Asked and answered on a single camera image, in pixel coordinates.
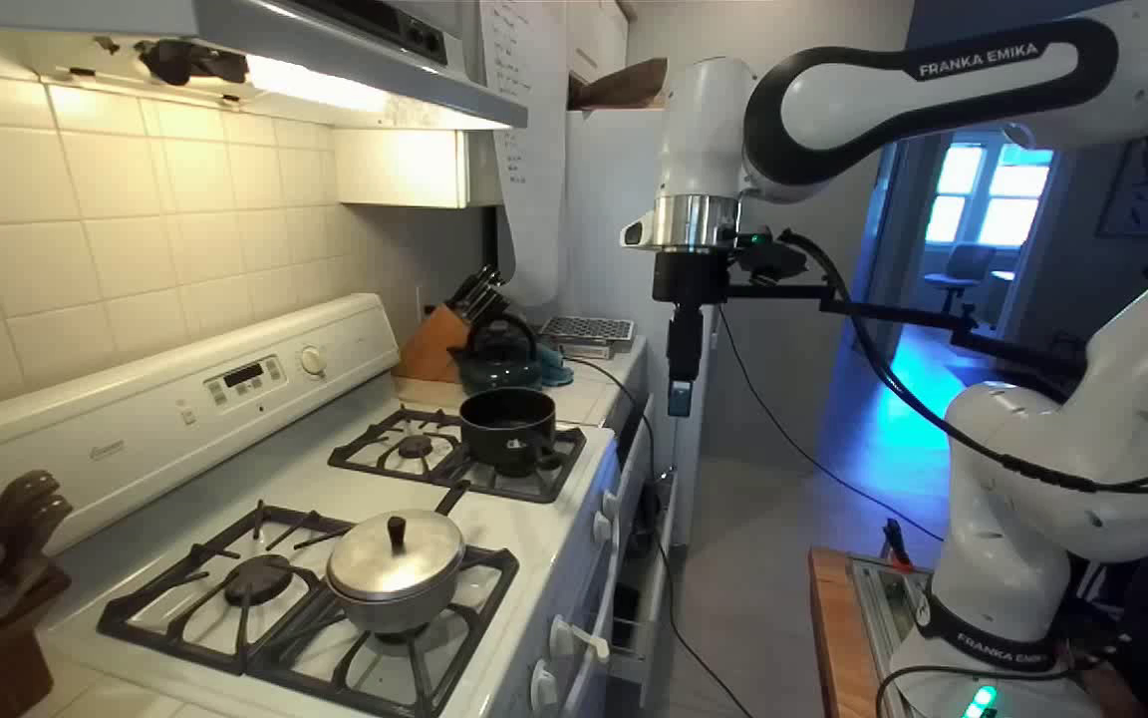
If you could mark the grey range hood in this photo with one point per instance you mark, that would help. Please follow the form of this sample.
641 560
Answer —
337 40

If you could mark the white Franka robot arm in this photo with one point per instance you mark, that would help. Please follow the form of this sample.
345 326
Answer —
896 100

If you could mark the black burner grate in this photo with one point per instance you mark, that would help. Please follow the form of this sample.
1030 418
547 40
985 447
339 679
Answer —
295 640
561 471

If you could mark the brown basket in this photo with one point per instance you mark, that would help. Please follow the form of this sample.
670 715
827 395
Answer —
629 86

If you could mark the red black clamp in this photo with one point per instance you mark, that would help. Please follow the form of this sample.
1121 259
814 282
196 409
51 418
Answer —
896 546

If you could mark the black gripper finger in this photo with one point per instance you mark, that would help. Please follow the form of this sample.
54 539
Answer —
685 372

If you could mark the dark kettle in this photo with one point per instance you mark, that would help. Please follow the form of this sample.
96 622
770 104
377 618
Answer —
501 348

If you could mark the orange wooden knife block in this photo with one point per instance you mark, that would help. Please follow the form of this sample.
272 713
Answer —
434 348

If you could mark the white wall cabinet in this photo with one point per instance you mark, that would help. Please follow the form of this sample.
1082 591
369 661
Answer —
594 40

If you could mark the bright paned window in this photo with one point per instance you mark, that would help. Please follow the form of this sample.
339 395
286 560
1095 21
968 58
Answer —
997 200

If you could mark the white gas stove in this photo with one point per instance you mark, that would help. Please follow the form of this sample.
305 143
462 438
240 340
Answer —
139 425

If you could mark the white refrigerator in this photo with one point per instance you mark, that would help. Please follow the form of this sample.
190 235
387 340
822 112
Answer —
614 200

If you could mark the white board with handwriting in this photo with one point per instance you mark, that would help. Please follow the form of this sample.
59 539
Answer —
535 135

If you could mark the dark fitting under hood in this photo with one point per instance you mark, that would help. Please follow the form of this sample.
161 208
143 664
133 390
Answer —
190 60

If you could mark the metal robot mounting plate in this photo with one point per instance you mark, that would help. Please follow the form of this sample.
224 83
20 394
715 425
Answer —
885 603

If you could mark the silver pan lid black knob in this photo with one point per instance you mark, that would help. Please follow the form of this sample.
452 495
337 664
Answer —
396 554

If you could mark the wooden table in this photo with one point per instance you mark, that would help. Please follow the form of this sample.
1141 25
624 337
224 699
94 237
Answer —
839 640

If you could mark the white stove knob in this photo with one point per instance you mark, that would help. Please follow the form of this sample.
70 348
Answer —
563 640
602 520
544 685

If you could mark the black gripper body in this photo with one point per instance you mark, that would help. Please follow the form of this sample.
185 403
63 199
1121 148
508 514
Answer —
697 273

